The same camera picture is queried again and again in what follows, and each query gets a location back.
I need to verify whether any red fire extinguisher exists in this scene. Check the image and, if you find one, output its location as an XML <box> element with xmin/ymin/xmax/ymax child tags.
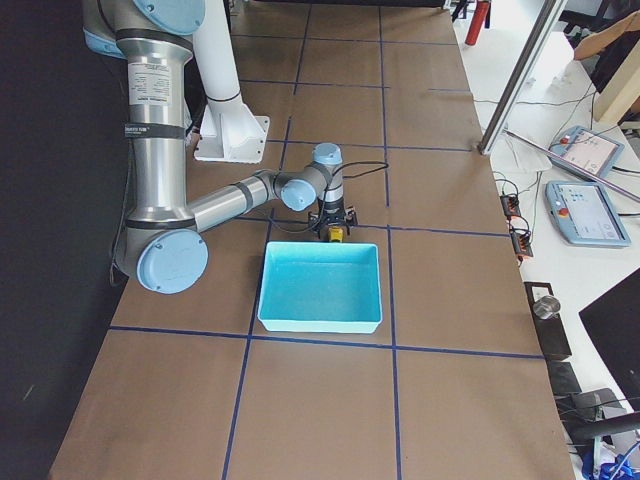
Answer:
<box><xmin>465</xmin><ymin>1</ymin><xmax>491</xmax><ymax>46</ymax></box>

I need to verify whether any near teach pendant tablet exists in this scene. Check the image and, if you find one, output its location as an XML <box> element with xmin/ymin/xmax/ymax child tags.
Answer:
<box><xmin>545</xmin><ymin>181</ymin><xmax>631</xmax><ymax>248</ymax></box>

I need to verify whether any teach pendant tablet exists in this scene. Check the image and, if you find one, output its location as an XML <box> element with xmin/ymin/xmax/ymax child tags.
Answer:
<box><xmin>545</xmin><ymin>181</ymin><xmax>631</xmax><ymax>248</ymax></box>
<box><xmin>549</xmin><ymin>126</ymin><xmax>624</xmax><ymax>178</ymax></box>

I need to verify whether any aluminium frame post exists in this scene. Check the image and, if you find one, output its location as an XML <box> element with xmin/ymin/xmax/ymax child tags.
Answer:
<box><xmin>478</xmin><ymin>0</ymin><xmax>567</xmax><ymax>155</ymax></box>

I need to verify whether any yellow beetle toy car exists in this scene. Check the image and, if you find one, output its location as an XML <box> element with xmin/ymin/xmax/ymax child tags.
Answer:
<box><xmin>327</xmin><ymin>226</ymin><xmax>344</xmax><ymax>243</ymax></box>

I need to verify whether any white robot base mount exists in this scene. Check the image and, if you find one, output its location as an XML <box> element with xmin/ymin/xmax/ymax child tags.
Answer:
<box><xmin>192</xmin><ymin>1</ymin><xmax>270</xmax><ymax>164</ymax></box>

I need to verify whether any far teach pendant tablet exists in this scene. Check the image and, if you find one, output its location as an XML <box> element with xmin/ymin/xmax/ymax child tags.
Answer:
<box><xmin>549</xmin><ymin>126</ymin><xmax>624</xmax><ymax>178</ymax></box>

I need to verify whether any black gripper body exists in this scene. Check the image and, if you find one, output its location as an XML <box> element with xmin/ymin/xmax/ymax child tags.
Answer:
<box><xmin>308</xmin><ymin>202</ymin><xmax>358</xmax><ymax>238</ymax></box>

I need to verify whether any black monitor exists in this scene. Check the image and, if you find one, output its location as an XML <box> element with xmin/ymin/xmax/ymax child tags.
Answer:
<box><xmin>579</xmin><ymin>271</ymin><xmax>639</xmax><ymax>403</ymax></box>

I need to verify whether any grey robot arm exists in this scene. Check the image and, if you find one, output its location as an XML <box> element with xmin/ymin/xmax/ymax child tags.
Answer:
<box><xmin>83</xmin><ymin>1</ymin><xmax>357</xmax><ymax>294</ymax></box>

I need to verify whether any black power strip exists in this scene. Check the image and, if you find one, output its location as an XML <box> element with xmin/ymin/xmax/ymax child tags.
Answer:
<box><xmin>500</xmin><ymin>193</ymin><xmax>521</xmax><ymax>218</ymax></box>
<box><xmin>510</xmin><ymin>228</ymin><xmax>533</xmax><ymax>261</ymax></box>

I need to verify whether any turquoise plastic storage bin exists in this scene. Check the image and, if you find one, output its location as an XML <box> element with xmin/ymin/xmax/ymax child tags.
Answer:
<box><xmin>257</xmin><ymin>241</ymin><xmax>383</xmax><ymax>334</ymax></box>

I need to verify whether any black box with metal cylinder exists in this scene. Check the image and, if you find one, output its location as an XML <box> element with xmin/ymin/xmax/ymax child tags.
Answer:
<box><xmin>524</xmin><ymin>281</ymin><xmax>572</xmax><ymax>361</ymax></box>

